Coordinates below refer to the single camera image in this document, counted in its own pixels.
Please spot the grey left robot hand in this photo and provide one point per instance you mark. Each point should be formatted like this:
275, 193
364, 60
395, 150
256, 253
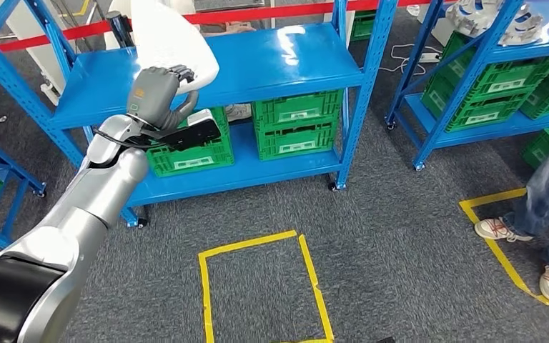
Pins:
153, 97

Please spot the white plastic shell part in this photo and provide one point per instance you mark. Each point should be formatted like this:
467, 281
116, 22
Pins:
170, 38

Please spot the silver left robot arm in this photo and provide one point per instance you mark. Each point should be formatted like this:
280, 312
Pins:
94, 194

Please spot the crouching person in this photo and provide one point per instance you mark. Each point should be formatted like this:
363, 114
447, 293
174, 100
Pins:
236, 28

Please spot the white cabinet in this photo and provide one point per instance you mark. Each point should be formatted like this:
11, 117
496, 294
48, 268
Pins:
42, 57

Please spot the red barrier tape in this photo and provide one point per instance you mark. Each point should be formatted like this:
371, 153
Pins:
255, 13

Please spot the yellow floor tape square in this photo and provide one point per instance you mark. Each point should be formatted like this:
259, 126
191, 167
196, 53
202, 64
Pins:
492, 196
205, 293

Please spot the silver wheel cover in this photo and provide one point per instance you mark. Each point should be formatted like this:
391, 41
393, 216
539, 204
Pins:
473, 19

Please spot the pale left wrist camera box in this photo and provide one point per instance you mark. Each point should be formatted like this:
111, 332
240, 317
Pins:
201, 117

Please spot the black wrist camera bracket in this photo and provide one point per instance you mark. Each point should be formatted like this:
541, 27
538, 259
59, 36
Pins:
189, 137

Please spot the black stanchion post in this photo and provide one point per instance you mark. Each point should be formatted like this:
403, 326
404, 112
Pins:
119, 28

